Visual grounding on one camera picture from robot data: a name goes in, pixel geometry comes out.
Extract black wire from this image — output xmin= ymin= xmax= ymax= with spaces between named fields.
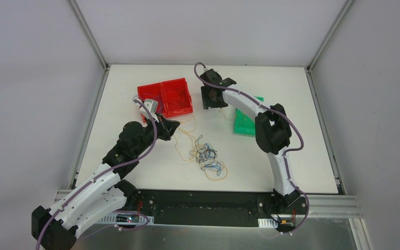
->
xmin=168 ymin=87 xmax=191 ymax=108

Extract wire bundle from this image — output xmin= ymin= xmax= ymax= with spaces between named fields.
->
xmin=172 ymin=115 xmax=228 ymax=182

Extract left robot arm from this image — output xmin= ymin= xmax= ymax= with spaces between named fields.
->
xmin=31 ymin=114 xmax=181 ymax=249

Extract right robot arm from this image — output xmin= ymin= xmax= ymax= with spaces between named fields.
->
xmin=196 ymin=69 xmax=301 ymax=214

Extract red double bin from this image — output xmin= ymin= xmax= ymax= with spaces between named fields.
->
xmin=137 ymin=78 xmax=193 ymax=118

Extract green bin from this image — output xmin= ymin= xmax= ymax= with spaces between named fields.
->
xmin=233 ymin=108 xmax=255 ymax=136

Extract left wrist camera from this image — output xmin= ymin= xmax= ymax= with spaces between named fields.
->
xmin=135 ymin=98 xmax=158 ymax=123

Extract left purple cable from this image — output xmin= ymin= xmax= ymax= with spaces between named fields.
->
xmin=35 ymin=99 xmax=158 ymax=250

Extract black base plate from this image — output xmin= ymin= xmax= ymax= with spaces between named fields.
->
xmin=121 ymin=189 xmax=307 ymax=228

